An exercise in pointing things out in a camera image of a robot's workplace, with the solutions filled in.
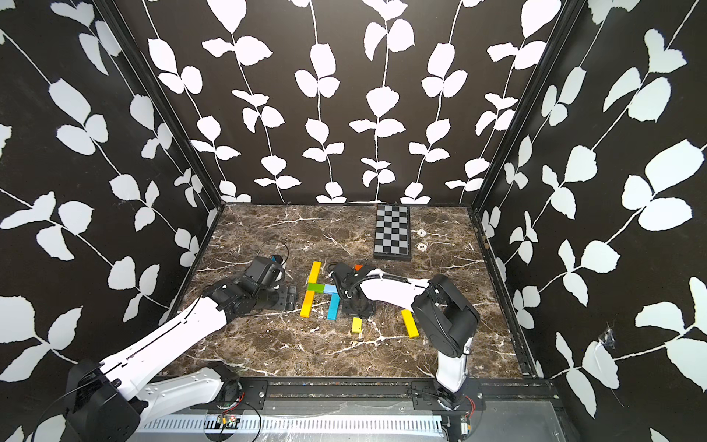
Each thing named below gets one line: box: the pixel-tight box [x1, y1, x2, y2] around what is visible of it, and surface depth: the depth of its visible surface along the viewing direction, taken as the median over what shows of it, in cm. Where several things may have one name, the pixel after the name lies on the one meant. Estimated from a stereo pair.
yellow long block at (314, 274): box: [307, 260, 324, 284], surface depth 100 cm
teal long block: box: [326, 292, 342, 322], surface depth 92 cm
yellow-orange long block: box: [300, 290, 316, 318], surface depth 92 cm
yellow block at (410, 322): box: [401, 309, 419, 339], surface depth 88 cm
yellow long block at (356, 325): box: [350, 316, 364, 335], surface depth 87 cm
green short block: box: [306, 282, 325, 294], surface depth 95 cm
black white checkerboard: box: [373, 204, 412, 262], surface depth 109 cm
